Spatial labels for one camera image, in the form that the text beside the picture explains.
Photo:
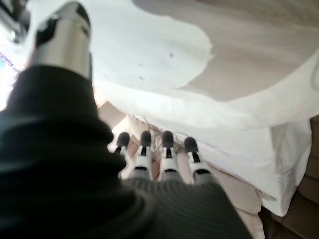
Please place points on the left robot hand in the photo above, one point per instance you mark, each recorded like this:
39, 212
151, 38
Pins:
62, 161

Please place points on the white duvet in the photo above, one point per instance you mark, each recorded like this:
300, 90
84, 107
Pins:
139, 44

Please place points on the large beige pillow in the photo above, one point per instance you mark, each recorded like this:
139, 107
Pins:
231, 199

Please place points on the white mattress sheet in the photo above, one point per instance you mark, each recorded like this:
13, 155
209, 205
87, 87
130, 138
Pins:
261, 169

